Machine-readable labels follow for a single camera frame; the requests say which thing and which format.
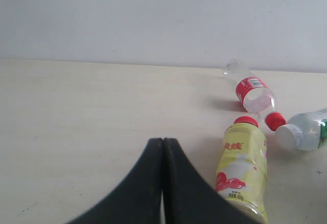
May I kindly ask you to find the yellow drink bottle red cap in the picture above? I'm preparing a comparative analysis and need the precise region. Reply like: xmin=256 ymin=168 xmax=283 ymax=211
xmin=215 ymin=116 xmax=268 ymax=223

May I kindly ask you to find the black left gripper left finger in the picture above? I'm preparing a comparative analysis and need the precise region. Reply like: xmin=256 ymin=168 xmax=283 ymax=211
xmin=70 ymin=138 xmax=164 ymax=223

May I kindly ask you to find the clear bottle green label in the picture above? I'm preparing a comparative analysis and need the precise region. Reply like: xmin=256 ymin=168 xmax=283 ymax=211
xmin=275 ymin=109 xmax=326 ymax=151

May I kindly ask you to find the clear bottle red label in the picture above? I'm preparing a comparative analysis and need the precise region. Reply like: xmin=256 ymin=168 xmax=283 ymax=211
xmin=223 ymin=59 xmax=286 ymax=131

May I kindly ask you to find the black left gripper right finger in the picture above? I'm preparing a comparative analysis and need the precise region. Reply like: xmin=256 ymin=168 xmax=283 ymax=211
xmin=163 ymin=138 xmax=257 ymax=224

